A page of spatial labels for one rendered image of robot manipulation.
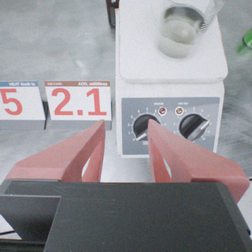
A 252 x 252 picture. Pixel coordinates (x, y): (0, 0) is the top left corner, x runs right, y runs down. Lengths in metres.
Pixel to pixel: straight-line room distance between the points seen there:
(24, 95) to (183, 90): 0.22
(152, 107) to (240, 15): 0.28
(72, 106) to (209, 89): 0.18
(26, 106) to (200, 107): 0.24
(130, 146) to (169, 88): 0.08
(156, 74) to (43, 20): 0.26
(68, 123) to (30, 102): 0.06
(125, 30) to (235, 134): 0.22
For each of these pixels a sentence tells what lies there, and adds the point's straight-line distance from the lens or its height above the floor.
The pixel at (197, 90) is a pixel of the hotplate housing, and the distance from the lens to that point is 0.22.
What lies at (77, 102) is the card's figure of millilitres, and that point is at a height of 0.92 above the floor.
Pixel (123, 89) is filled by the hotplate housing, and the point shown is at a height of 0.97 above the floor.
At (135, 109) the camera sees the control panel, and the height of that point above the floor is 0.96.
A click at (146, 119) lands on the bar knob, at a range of 0.21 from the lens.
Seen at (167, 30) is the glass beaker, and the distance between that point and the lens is 0.18.
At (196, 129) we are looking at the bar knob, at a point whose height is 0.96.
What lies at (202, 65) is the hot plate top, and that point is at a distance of 0.22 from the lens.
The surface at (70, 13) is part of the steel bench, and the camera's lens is 0.39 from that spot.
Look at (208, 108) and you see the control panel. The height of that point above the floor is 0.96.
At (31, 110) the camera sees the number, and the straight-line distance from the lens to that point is 0.29.
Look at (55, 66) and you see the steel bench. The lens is 0.33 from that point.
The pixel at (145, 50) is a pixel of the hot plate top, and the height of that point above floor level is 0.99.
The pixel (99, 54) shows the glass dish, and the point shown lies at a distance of 0.30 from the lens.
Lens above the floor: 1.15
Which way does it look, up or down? 76 degrees down
